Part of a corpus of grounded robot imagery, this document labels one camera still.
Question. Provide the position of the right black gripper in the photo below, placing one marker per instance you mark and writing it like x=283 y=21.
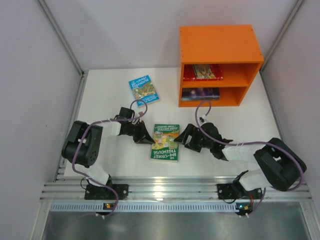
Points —
x=192 y=139

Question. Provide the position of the light blue treehouse book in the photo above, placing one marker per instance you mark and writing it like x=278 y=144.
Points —
x=143 y=91

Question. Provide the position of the orange wooden shelf cabinet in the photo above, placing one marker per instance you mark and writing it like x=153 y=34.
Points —
x=234 y=47

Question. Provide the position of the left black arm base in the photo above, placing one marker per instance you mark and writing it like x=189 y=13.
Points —
x=93 y=192

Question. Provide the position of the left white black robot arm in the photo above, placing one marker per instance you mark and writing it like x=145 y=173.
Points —
x=82 y=145

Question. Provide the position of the green treehouse book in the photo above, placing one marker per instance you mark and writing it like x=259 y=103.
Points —
x=164 y=148

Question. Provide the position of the teal ocean cover book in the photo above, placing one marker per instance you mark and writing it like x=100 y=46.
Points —
x=187 y=99

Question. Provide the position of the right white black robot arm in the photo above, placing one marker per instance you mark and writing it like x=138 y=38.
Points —
x=278 y=166

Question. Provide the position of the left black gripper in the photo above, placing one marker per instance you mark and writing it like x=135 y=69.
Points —
x=137 y=132

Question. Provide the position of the aluminium mounting rail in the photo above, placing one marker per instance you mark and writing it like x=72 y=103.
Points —
x=142 y=188

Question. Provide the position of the slotted grey cable duct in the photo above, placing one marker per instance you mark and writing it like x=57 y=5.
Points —
x=150 y=207

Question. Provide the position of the red treehouse book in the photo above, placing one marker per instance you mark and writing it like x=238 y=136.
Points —
x=202 y=72

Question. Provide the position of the dark purple galaxy book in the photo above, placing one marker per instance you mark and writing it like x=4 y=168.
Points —
x=200 y=92

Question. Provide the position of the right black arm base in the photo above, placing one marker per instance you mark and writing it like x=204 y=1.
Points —
x=230 y=192

